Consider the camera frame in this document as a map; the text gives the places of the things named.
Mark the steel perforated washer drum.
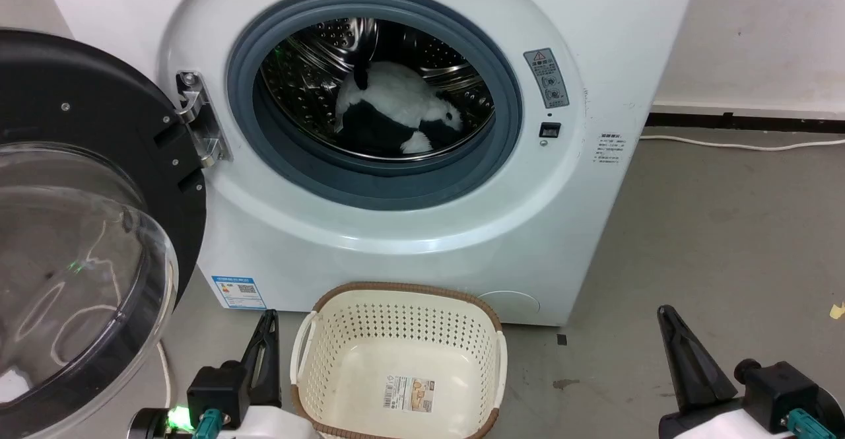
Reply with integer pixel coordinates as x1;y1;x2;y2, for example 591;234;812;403
259;17;496;161

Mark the paper label with barcode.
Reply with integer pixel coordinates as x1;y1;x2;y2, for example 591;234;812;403
383;374;438;414

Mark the grey rubber door gasket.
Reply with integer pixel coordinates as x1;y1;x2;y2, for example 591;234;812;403
226;0;524;212

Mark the teal cable connector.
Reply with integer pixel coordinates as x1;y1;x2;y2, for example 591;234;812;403
193;409;230;439
782;408;838;439

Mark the grey warning sticker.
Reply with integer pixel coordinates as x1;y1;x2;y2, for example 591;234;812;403
524;48;570;110

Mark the thin white floor cable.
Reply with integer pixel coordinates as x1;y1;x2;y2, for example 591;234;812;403
156;340;174;408

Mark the black baseboard strip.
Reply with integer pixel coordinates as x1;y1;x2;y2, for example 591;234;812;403
644;113;845;135

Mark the white front-load washing machine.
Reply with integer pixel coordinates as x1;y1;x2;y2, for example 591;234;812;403
36;0;700;327

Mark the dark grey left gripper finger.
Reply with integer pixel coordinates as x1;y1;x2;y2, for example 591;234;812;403
259;323;283;408
240;309;278;387

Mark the black round washer door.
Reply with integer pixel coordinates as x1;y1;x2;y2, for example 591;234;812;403
0;28;208;439

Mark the white power cable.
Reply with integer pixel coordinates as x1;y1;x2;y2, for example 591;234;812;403
639;134;845;152

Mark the cream laundry basket brown rim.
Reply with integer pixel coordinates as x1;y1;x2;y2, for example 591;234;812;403
290;282;508;439

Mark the teal right cable connector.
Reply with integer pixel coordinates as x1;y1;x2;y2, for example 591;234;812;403
782;408;838;439

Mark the metal door hinge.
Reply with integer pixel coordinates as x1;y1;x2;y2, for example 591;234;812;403
175;71;233;169

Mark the small printed text sticker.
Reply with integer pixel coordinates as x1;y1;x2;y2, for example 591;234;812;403
594;133;625;165

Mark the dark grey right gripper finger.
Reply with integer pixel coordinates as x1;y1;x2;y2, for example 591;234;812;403
656;305;739;415

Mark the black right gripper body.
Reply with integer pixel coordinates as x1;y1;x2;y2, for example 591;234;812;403
659;358;845;439

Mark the black and white plush toy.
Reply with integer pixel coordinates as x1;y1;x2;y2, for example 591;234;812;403
333;30;464;156

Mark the teal left cable connector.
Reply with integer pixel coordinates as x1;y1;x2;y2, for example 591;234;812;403
193;409;230;439

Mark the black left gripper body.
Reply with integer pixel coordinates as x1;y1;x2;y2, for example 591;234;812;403
187;360;265;430

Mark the blue energy label sticker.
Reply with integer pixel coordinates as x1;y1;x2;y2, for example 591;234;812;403
211;275;267;311

